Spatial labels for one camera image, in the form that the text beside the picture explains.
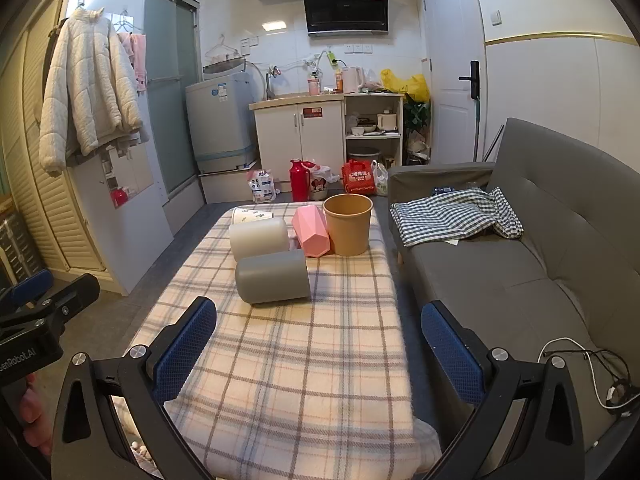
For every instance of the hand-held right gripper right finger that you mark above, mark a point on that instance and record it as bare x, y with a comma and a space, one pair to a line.
452, 355

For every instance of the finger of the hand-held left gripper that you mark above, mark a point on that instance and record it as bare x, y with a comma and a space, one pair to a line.
75, 295
30, 287

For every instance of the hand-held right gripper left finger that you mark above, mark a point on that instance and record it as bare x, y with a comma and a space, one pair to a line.
182, 350

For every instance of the grey plastic cup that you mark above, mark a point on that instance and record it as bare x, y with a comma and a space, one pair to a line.
272, 277

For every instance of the white translucent plastic cup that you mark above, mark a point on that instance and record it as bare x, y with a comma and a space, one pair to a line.
257, 240

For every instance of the white printed paper cup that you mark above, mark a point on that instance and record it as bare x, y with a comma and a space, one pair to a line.
250, 216

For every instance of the brown paper cup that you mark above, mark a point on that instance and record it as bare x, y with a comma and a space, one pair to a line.
347, 232

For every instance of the pink faceted cup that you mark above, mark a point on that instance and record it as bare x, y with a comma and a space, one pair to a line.
310, 232

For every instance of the person's left hand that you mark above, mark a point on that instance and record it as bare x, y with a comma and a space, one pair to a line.
34, 410

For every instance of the dark plastic crate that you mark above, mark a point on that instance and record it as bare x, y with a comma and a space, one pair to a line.
15, 245

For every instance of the white leaning board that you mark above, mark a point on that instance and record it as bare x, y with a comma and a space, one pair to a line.
125, 240

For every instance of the grey sofa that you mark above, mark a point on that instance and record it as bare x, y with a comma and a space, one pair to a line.
500, 285

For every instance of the plaid blanket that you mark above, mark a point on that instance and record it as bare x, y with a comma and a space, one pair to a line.
300, 360

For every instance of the cream louvered wardrobe door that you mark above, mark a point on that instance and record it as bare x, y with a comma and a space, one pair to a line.
30, 160

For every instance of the green checked cloth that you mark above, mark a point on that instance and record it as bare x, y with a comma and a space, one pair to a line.
450, 215

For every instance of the white washing machine platform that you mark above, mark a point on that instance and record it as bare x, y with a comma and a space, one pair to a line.
225, 185

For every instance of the white printed packet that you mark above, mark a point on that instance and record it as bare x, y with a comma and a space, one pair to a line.
261, 187

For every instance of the white plastic bag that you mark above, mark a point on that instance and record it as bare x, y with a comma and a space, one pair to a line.
381, 180

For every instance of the red shopping bag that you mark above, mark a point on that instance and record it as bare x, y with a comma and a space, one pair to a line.
359, 179

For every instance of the red thermos bottle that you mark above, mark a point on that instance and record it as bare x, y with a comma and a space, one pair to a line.
299, 182

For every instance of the white puffer jacket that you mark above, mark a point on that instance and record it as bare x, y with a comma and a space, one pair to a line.
85, 90

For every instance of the frosted glass sliding door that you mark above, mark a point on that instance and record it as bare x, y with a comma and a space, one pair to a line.
165, 110

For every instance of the pink cartoon plastic bag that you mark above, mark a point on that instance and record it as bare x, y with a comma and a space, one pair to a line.
320, 182

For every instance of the grey basin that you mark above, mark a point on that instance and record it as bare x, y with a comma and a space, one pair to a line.
364, 154

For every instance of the grey washing machine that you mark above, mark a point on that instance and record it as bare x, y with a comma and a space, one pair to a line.
220, 120

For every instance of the white kitchen cabinet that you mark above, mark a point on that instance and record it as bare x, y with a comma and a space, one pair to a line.
295, 140

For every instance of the green plant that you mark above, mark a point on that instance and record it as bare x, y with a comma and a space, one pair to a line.
417, 112

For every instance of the yellow plastic bag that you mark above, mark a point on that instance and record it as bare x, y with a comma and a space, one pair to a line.
407, 85

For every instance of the white electric kettle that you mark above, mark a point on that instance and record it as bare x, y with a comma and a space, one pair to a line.
352, 80

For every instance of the white door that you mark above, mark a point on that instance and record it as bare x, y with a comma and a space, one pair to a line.
450, 60

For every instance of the pink bottle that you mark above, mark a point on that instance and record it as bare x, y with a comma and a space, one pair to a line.
313, 85

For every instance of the orange bottle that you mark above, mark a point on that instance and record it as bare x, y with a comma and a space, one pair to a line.
338, 81

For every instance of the black range hood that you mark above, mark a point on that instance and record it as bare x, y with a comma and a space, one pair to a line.
345, 5

